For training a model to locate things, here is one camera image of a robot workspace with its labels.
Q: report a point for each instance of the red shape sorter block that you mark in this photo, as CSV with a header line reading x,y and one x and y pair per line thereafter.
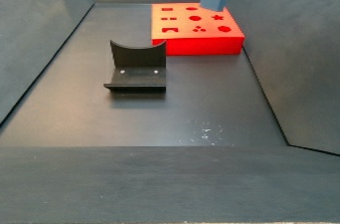
x,y
194,30

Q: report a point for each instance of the black curved fixture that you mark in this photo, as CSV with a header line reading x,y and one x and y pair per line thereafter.
x,y
140,68

